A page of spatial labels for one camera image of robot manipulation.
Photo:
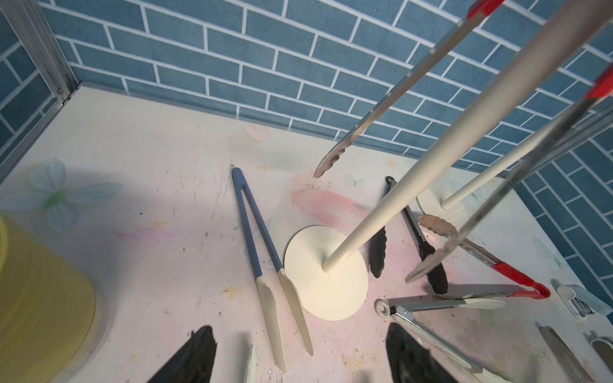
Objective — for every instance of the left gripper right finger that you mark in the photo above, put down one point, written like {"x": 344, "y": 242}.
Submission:
{"x": 411, "y": 363}

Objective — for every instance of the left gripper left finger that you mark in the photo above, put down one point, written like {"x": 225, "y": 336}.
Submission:
{"x": 193, "y": 362}

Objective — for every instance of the steel tongs cream tips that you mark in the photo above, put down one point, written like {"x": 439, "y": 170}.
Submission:
{"x": 409, "y": 312}

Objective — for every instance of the black steel tongs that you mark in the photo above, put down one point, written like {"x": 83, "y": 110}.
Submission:
{"x": 437, "y": 278}

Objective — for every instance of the cream utensil rack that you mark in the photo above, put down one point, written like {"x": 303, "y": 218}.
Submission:
{"x": 455, "y": 198}
{"x": 330, "y": 296}

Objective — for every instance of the red handled steel tongs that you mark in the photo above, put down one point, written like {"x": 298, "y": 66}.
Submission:
{"x": 407, "y": 81}

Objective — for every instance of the steel tongs white tips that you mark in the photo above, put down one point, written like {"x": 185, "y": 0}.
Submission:
{"x": 250, "y": 371}

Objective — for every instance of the yellow cup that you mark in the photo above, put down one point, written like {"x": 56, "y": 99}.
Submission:
{"x": 47, "y": 308}

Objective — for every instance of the small white clip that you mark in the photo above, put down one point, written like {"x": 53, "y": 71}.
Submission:
{"x": 582, "y": 303}

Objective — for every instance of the small grey clip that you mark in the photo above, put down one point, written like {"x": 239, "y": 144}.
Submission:
{"x": 604, "y": 349}

